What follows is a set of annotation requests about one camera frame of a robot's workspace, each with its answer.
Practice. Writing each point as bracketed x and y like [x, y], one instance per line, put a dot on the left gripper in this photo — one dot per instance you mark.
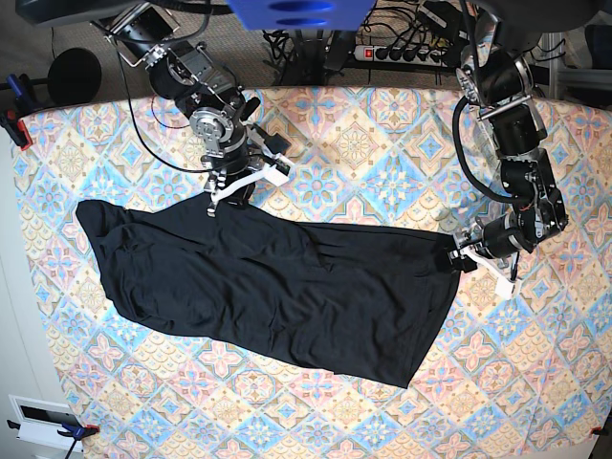
[469, 250]

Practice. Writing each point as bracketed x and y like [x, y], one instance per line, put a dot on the white power strip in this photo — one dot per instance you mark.
[414, 55]

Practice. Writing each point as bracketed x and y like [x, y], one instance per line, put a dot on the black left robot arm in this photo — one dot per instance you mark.
[496, 79]

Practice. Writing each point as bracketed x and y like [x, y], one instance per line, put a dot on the white wall outlet box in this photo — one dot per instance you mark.
[39, 422]

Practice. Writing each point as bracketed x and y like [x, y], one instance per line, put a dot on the patterned colourful tablecloth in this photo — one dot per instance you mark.
[521, 376]

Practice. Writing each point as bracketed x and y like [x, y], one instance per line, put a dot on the black t-shirt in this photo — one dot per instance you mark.
[362, 301]

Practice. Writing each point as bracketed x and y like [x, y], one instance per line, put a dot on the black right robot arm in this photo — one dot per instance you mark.
[236, 153]

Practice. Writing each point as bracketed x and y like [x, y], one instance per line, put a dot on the red table clamp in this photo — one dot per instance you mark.
[16, 129]

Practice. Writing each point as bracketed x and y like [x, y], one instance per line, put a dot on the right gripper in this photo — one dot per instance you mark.
[261, 156]

